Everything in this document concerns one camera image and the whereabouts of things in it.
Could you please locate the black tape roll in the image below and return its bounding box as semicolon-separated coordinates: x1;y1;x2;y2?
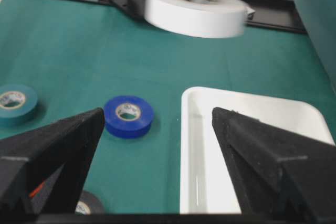
75;190;105;215

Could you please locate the teal tape roll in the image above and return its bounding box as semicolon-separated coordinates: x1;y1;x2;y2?
1;84;38;127

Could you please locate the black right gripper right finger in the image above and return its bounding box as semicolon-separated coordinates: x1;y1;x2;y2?
212;107;335;221

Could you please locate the white rectangular plastic tray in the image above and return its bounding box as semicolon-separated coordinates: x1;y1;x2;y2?
180;87;335;217

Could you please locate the white tape roll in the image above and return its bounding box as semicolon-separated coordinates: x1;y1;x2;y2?
144;0;248;38

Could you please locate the blue tape roll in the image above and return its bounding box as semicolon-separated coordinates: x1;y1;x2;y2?
103;95;154;138

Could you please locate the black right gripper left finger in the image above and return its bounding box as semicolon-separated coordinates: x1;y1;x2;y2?
1;108;104;215

